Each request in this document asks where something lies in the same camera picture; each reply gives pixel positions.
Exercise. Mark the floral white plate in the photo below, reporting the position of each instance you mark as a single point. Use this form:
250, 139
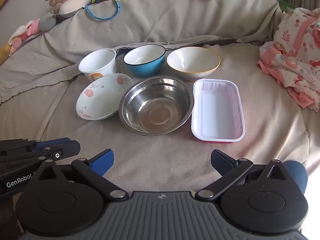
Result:
100, 97

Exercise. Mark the stainless steel bowl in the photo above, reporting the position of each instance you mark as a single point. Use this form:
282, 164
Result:
155, 105

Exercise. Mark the white plush toy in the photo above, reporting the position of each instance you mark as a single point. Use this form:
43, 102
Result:
72, 5

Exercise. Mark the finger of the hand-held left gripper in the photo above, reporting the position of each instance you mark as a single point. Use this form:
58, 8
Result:
52, 143
67, 151

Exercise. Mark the brown bear plush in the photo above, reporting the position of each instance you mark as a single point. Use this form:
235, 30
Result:
57, 1

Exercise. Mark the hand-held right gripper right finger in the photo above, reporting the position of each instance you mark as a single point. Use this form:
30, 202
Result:
221, 163

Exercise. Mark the yellow plush toy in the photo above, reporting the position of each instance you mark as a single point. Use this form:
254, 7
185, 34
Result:
4, 53

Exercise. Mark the blue bowl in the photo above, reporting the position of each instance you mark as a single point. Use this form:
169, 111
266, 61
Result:
147, 67

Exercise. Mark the grey plush toy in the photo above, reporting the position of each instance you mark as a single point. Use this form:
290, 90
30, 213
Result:
47, 22

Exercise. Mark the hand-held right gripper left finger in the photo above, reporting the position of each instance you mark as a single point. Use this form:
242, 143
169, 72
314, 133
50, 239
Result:
102, 161

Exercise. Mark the grey sofa cover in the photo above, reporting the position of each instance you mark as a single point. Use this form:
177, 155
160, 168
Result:
175, 17

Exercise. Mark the white bowl with yellow rim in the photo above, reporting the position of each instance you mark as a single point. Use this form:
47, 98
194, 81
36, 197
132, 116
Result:
192, 60

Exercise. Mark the white plastic tray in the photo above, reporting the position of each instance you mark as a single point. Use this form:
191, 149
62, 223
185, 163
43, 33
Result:
217, 110

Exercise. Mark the pink floral quilt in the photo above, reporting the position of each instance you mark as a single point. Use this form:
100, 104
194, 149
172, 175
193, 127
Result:
297, 55

